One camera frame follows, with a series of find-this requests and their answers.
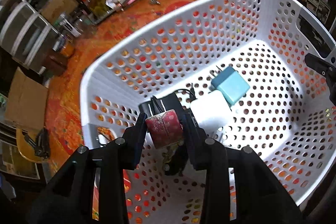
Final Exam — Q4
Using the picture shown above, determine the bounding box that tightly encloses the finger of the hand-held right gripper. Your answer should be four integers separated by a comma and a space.
299, 17, 328, 53
304, 53, 336, 106

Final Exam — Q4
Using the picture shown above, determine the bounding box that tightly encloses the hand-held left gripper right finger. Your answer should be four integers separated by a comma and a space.
183, 112, 305, 224

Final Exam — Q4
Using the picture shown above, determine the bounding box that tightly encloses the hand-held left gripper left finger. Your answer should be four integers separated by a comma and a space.
29, 112, 147, 224

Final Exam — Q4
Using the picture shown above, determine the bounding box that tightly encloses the red spotted charger block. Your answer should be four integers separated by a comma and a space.
145, 109, 183, 150

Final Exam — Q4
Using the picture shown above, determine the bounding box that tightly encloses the black charger with cable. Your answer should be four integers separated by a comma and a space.
138, 89, 196, 119

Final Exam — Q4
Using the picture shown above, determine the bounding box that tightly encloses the teal charger block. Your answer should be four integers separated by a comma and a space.
210, 65, 251, 108

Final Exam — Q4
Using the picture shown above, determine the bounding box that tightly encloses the white perforated plastic basket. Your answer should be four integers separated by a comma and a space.
80, 0, 336, 224

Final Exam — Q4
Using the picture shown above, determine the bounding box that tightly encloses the black phone holder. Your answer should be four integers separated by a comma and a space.
24, 127, 50, 159

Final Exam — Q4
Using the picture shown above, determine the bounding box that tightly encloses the brown ceramic mug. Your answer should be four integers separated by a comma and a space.
45, 52, 69, 76

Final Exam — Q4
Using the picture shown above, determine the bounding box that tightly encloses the small orange jar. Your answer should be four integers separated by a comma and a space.
59, 42, 75, 58

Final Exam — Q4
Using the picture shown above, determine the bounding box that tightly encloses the wooden chair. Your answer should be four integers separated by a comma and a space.
16, 128, 50, 164

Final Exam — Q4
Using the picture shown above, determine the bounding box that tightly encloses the brown cardboard box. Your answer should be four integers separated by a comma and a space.
4, 67, 49, 132

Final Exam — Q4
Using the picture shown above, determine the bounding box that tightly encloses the black bottle white label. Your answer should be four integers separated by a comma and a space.
62, 13, 82, 38

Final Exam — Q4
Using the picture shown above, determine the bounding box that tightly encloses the large pickle jar red lid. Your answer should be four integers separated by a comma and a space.
80, 0, 111, 20

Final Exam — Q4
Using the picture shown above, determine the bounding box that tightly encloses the tiered white storage rack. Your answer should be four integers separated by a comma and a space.
0, 0, 59, 73

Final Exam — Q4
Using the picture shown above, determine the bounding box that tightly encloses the flat cardboard carton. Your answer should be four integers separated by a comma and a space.
39, 0, 79, 25

